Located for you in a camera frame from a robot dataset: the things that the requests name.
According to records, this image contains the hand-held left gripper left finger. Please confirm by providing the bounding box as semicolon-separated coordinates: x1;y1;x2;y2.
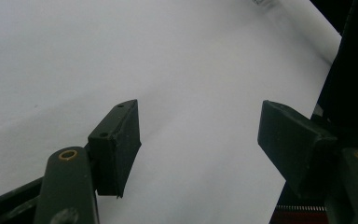
87;99;143;199

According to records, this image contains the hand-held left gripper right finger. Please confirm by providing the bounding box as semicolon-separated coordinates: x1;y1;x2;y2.
256;99;338;200

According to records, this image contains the white board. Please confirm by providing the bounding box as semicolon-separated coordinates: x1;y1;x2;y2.
0;0;343;224

